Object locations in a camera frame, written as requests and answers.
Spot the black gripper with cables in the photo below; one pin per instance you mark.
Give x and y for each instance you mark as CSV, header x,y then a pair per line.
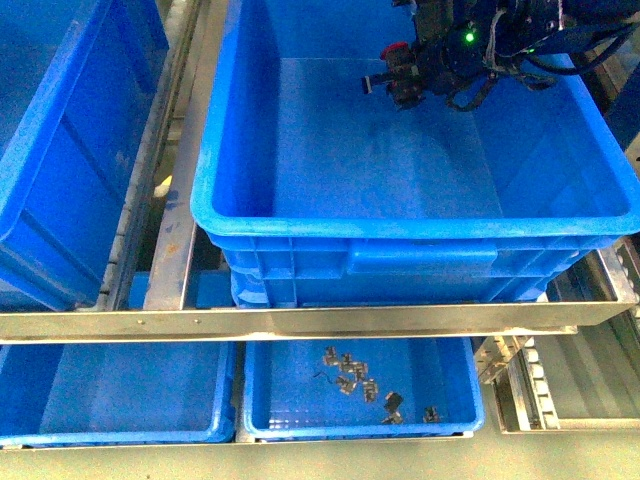
x,y
463,48

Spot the red mushroom push button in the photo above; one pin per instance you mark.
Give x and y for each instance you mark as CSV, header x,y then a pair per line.
x,y
402,80

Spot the blue bin with buttons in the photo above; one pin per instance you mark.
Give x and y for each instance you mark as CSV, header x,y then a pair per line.
x,y
78,79

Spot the empty blue upper bin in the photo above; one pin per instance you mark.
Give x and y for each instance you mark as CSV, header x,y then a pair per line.
x,y
321,195

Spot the pile of metal clips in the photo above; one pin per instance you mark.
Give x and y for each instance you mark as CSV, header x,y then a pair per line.
x,y
372,384

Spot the lower blue bin with clips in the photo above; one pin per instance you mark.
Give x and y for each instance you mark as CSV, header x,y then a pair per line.
x,y
275,375

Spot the lower blue bin centre-right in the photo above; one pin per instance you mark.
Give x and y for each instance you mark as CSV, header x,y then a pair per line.
x,y
56,395

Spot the metal rack front rail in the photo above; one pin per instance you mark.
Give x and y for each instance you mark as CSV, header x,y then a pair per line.
x,y
228,324

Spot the metal centre divider rail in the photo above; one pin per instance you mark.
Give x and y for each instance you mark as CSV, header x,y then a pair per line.
x,y
169,278

